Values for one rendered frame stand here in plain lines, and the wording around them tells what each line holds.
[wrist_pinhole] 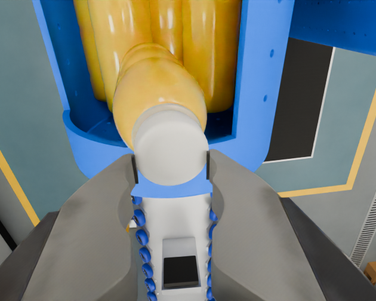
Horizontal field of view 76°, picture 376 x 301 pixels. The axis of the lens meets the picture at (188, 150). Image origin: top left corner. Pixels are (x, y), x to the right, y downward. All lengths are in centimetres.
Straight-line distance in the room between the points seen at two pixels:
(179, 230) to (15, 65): 129
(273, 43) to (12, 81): 157
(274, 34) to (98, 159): 21
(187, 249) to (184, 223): 8
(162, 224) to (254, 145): 51
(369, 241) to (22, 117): 307
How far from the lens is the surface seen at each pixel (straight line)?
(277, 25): 25
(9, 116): 181
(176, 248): 76
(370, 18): 80
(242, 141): 25
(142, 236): 70
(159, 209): 69
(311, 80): 153
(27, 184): 205
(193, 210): 70
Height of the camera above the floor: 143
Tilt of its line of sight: 60 degrees down
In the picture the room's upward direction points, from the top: 171 degrees clockwise
